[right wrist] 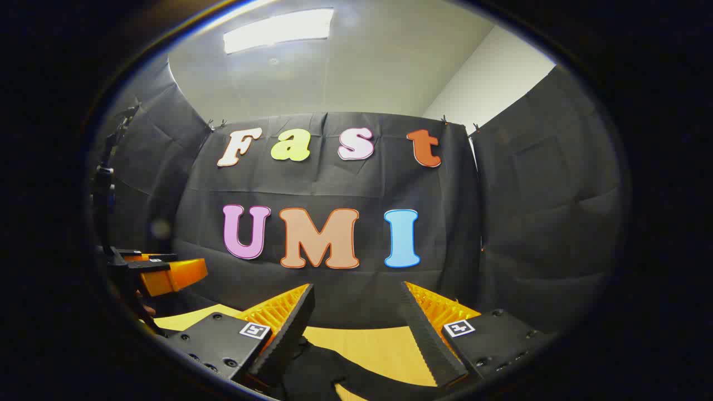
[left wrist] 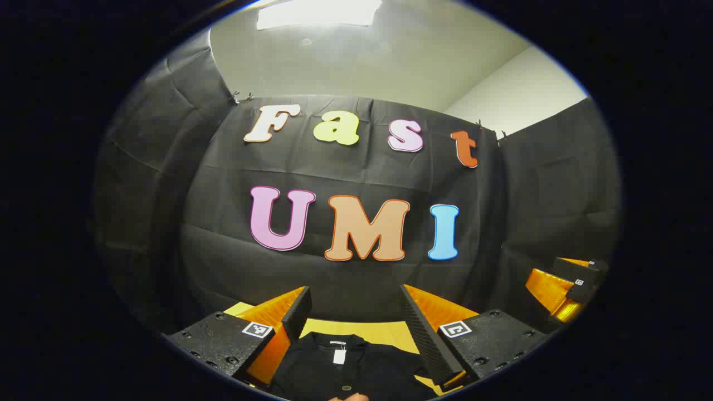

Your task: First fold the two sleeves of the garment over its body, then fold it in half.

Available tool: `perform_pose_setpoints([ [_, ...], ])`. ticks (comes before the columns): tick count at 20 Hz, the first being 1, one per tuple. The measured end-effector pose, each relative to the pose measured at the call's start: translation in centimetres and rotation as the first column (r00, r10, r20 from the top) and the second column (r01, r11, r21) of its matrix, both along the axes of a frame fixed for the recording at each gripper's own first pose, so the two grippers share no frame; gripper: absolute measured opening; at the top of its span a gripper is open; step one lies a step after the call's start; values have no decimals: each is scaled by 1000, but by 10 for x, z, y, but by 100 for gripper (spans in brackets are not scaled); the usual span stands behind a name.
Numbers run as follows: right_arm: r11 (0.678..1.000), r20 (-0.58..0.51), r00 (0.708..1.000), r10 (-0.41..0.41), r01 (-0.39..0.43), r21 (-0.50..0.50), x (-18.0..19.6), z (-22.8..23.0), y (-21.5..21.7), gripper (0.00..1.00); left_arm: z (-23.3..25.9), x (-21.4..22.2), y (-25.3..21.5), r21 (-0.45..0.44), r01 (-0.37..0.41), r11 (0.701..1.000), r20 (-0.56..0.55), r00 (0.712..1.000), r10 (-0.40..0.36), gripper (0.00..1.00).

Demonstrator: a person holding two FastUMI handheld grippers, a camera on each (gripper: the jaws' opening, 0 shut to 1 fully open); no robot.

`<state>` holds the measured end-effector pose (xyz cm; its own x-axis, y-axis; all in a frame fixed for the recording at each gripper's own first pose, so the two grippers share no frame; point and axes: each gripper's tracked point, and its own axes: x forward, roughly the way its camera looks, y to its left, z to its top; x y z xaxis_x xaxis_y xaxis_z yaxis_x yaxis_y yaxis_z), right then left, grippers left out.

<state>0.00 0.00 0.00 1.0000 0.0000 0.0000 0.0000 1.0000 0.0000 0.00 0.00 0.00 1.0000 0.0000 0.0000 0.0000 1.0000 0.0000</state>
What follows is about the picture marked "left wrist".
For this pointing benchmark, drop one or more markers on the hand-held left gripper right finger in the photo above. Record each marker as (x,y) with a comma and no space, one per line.
(426,340)

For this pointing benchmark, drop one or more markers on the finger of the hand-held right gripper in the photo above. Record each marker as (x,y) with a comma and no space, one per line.
(579,291)
(576,270)

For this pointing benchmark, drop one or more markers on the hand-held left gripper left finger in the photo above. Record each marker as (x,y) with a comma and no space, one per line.
(298,314)

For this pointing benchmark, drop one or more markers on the black buttoned garment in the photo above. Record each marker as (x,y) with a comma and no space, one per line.
(317,367)

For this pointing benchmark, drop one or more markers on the black backdrop cloth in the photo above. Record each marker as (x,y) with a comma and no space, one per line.
(334,167)

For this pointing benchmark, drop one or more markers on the ceiling light panel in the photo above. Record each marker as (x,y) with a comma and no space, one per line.
(317,14)

